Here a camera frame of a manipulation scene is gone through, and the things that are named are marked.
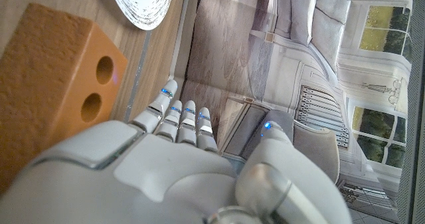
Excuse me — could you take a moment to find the white gold-rimmed paper plate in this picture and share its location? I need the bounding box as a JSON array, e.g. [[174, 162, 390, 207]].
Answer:
[[106, 0, 176, 31]]

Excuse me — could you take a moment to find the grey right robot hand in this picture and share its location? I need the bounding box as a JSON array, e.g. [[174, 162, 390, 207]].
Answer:
[[0, 79, 353, 224]]

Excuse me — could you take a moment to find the printed living room backdrop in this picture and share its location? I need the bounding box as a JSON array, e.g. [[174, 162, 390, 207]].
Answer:
[[169, 0, 414, 224]]

